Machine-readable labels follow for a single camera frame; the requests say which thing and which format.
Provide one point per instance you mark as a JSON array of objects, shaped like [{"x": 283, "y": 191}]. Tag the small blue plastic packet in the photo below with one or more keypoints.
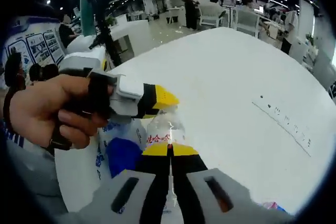
[{"x": 271, "y": 206}]

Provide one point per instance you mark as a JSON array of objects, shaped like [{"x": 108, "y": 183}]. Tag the white table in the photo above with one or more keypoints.
[{"x": 231, "y": 82}]

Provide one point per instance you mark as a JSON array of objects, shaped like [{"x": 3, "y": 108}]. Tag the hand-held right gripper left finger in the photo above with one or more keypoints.
[{"x": 155, "y": 182}]

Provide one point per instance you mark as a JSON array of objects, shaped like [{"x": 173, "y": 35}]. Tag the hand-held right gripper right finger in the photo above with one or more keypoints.
[{"x": 189, "y": 182}]

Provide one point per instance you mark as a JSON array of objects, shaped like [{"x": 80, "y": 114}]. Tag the potted green plant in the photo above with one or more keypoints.
[{"x": 310, "y": 40}]

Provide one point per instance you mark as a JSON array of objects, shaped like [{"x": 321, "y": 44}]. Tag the packet with blue round pad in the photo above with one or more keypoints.
[{"x": 123, "y": 155}]

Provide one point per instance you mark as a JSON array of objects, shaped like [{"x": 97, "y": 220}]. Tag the clear plastic bottle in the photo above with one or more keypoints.
[{"x": 165, "y": 127}]

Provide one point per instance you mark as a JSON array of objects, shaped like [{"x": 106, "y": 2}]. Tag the white office chair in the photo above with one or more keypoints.
[
  {"x": 212, "y": 15},
  {"x": 246, "y": 23}
]

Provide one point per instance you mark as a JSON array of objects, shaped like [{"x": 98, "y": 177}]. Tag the black tripod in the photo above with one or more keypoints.
[{"x": 107, "y": 40}]

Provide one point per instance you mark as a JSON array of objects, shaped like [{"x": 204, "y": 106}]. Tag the person's left hand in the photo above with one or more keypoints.
[{"x": 39, "y": 103}]

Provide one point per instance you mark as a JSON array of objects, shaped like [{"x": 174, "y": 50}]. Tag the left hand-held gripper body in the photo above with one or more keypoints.
[{"x": 84, "y": 60}]

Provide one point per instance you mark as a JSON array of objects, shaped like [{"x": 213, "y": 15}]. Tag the blue white display board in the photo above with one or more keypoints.
[{"x": 36, "y": 43}]

